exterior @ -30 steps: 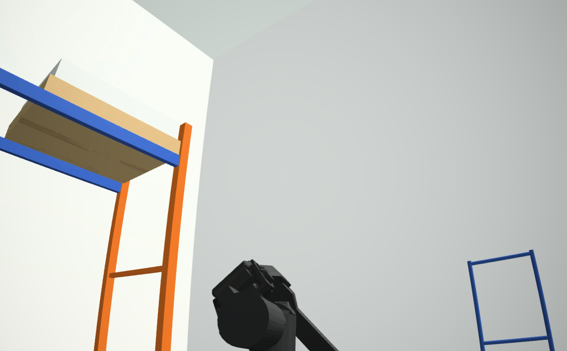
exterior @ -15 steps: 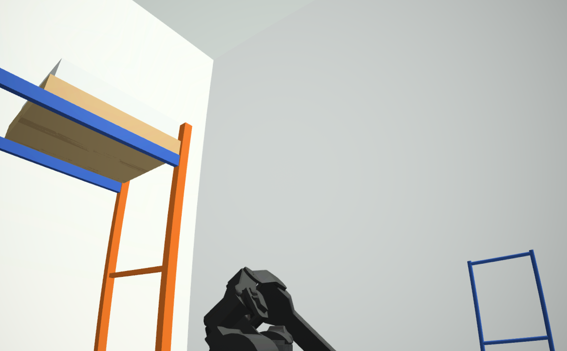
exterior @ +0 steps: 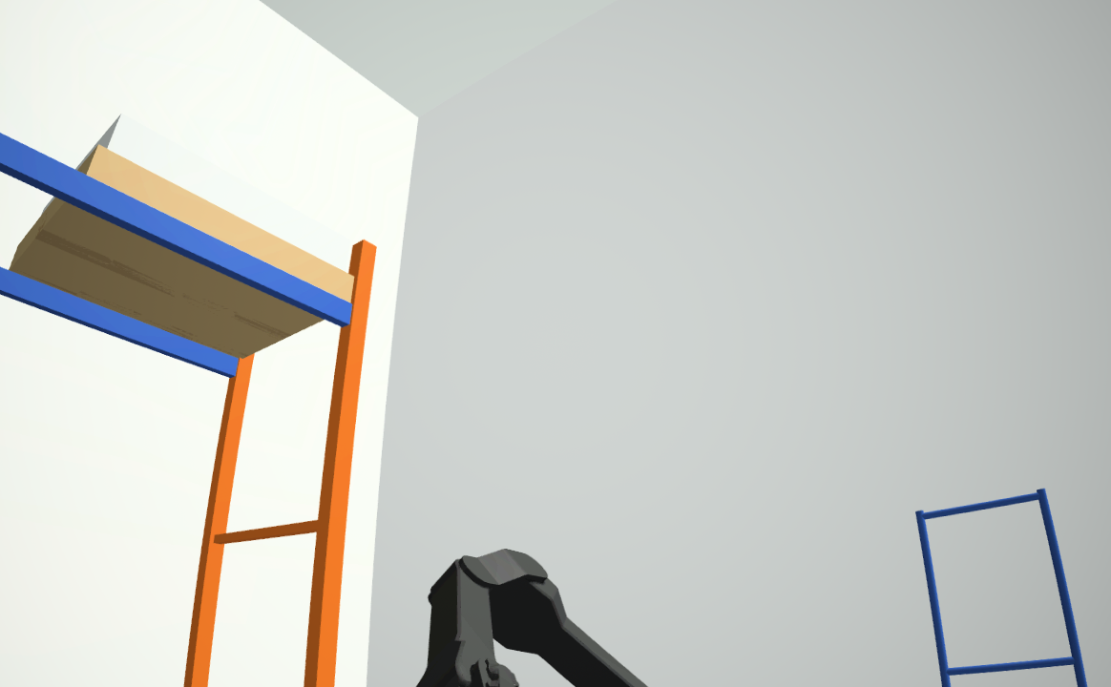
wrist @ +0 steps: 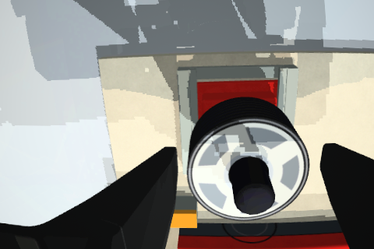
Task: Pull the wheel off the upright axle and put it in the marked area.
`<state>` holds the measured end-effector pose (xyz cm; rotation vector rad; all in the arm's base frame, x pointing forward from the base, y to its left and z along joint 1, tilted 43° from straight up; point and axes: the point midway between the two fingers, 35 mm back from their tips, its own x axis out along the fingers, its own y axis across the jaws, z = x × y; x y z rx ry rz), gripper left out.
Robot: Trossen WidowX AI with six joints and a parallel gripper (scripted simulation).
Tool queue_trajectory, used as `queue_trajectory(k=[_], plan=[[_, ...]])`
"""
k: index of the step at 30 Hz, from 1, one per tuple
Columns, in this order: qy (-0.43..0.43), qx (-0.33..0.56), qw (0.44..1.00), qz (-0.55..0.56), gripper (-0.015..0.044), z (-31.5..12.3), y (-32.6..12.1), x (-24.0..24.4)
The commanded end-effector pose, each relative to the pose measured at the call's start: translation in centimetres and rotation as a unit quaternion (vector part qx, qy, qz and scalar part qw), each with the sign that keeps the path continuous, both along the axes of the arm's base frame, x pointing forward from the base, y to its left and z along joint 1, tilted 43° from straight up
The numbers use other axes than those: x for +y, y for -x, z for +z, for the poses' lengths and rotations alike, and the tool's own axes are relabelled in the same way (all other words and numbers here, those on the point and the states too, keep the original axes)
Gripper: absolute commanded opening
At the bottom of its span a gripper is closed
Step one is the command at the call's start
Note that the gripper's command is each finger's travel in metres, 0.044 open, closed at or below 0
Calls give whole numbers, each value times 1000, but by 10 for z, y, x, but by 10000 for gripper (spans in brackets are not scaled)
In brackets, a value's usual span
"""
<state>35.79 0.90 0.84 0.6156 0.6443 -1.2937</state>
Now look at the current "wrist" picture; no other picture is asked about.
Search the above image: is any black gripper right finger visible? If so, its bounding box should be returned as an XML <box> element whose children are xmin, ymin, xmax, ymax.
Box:
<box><xmin>320</xmin><ymin>143</ymin><xmax>374</xmax><ymax>249</ymax></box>

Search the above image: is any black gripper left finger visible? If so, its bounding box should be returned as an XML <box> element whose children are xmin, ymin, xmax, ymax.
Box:
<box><xmin>0</xmin><ymin>146</ymin><xmax>178</xmax><ymax>249</ymax></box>

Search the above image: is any black wheel with white rim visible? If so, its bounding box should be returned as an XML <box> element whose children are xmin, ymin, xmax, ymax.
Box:
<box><xmin>186</xmin><ymin>97</ymin><xmax>309</xmax><ymax>221</ymax></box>

